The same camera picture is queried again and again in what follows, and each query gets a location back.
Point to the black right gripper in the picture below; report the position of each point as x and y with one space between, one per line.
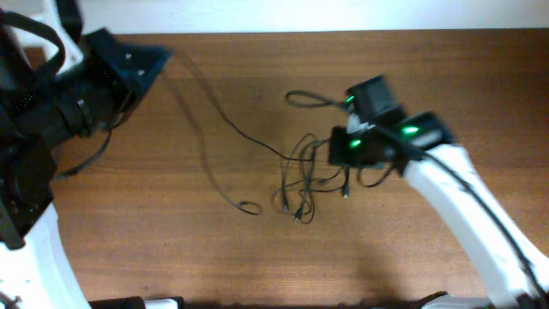
338 154

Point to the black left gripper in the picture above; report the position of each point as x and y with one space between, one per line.
111 58

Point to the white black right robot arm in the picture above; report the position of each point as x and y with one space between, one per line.
425 153

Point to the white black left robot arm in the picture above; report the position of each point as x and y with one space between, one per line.
58 83

